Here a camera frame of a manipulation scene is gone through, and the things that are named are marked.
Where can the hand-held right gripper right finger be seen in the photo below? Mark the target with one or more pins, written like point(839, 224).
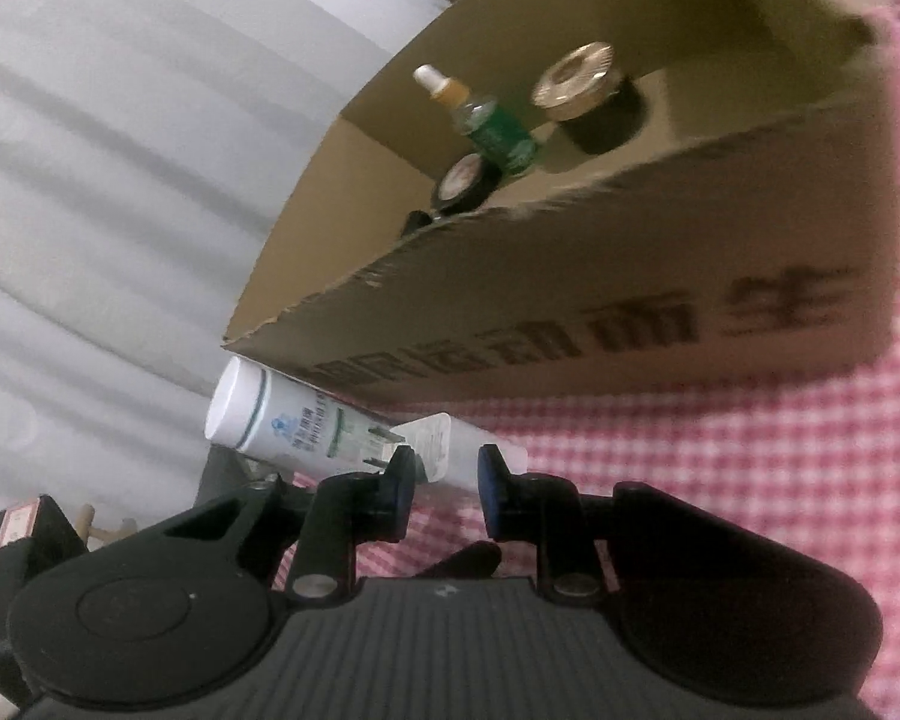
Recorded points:
point(490, 491)

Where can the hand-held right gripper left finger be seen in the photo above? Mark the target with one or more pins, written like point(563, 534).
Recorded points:
point(403, 487)

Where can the white tube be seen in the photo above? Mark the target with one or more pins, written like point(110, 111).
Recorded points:
point(270, 412)

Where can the cardboard box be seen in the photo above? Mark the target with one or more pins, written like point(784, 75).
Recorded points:
point(570, 300)

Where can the wooden stick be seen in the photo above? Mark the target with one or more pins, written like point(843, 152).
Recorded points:
point(109, 529)

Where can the pink checkered blanket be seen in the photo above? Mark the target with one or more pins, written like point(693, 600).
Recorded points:
point(720, 480)

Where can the black tape roll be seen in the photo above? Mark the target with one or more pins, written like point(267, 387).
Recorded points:
point(476, 191)

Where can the green spray bottle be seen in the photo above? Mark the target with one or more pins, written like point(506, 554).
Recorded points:
point(499, 135)

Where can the white curtain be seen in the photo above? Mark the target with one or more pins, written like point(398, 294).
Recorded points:
point(120, 165)

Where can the black jar with gold lid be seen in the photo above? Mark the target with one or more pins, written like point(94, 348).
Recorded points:
point(607, 120)

